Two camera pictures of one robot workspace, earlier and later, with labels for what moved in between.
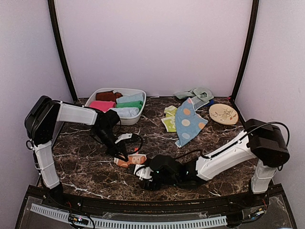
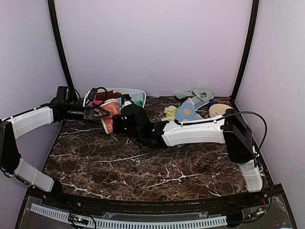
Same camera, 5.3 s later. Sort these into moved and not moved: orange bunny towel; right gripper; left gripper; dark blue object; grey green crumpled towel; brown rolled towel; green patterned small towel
Moved: orange bunny towel; right gripper; left gripper
Not moved: grey green crumpled towel; brown rolled towel; green patterned small towel; dark blue object
